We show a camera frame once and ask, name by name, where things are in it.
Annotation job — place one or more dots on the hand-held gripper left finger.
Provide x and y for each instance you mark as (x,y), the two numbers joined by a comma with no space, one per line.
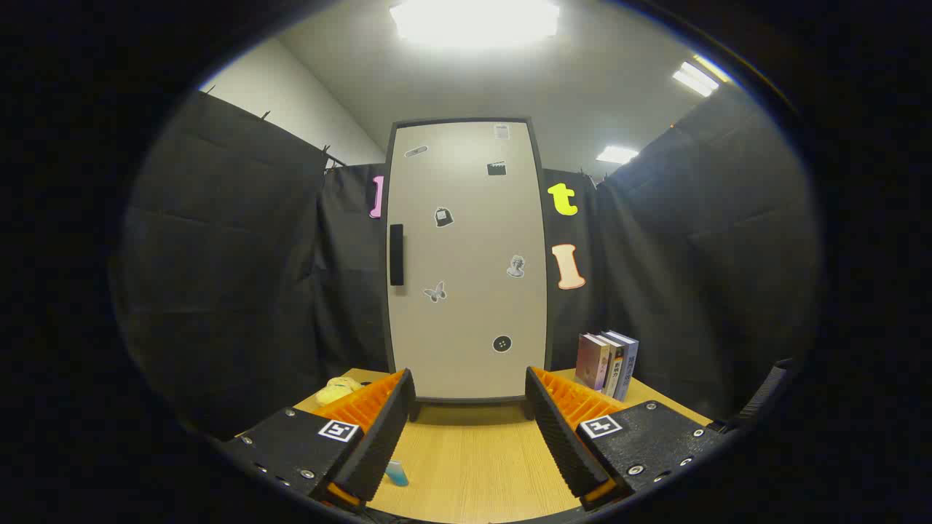
(378,444)

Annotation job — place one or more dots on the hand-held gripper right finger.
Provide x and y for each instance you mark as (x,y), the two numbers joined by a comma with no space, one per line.
(561,444)

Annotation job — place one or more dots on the white blue squeeze tube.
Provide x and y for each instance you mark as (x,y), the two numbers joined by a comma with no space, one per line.
(397,474)

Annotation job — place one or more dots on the yellow plush toy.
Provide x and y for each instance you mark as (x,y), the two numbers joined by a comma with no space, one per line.
(336,391)

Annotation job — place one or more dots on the pink purple book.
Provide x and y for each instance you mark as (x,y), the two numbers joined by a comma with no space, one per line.
(591,360)

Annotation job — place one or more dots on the dark spine book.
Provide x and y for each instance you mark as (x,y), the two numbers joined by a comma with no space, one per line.
(616,371)

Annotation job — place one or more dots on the blue grey book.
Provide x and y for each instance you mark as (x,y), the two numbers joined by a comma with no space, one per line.
(629,364)

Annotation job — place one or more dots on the black backdrop cloth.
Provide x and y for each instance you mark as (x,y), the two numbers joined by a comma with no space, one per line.
(240,255)

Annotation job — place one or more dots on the small ceiling light panel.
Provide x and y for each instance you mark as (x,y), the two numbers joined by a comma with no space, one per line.
(617,154)

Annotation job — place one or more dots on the long ceiling light strip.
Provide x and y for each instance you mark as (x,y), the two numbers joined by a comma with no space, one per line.
(695,78)

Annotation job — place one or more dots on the large ceiling light panel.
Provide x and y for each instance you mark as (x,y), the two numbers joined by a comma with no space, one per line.
(473,20)

